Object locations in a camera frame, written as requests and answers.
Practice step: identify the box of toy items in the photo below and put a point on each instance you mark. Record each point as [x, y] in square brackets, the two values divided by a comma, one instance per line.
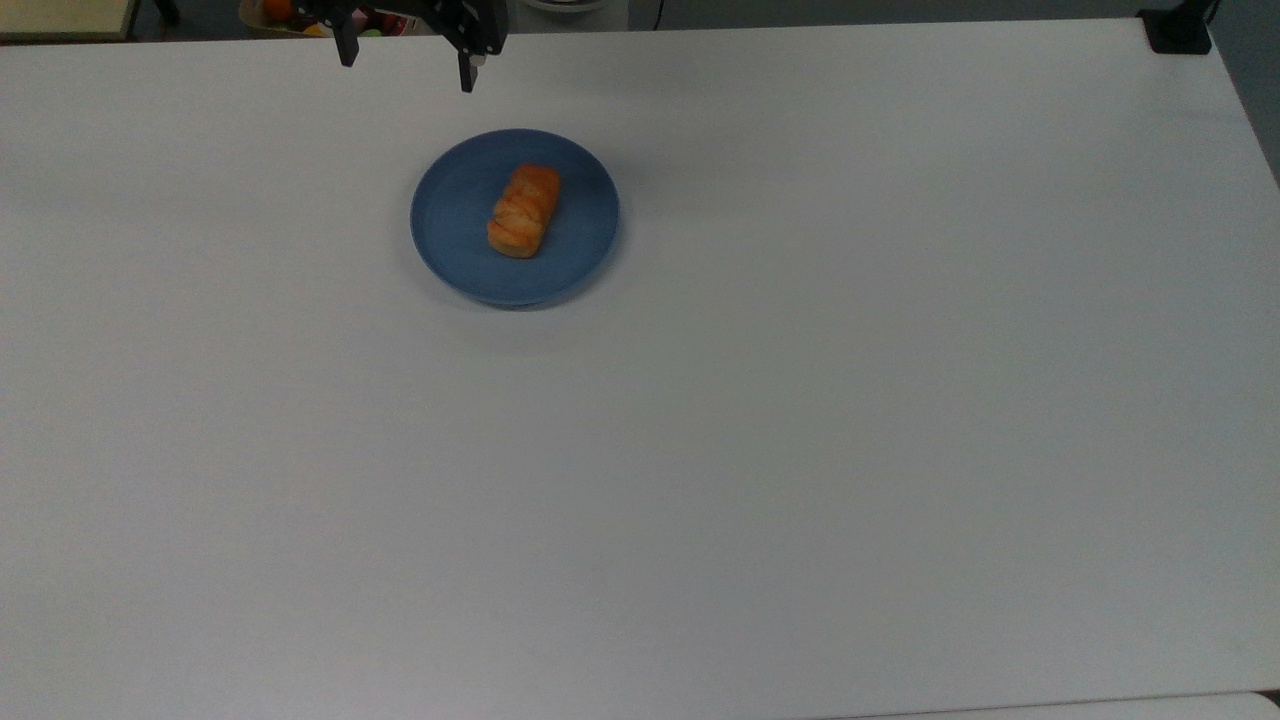
[262, 27]

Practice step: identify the orange toy fruit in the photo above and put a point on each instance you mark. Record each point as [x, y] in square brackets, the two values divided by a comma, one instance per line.
[277, 8]

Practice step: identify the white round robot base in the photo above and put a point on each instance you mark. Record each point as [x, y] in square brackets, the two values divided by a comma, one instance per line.
[570, 10]

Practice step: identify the light wooden side table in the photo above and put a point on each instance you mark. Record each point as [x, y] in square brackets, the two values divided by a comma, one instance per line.
[60, 15]

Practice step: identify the orange-brown bread loaf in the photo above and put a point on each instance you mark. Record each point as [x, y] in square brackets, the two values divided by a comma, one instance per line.
[524, 211]

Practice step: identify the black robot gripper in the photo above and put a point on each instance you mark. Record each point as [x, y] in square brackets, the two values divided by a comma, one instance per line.
[470, 22]

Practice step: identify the black table clamp mount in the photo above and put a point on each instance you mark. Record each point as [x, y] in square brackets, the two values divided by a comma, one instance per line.
[1178, 30]

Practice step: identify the round blue plate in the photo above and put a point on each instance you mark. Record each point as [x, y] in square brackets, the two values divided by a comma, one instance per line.
[460, 220]

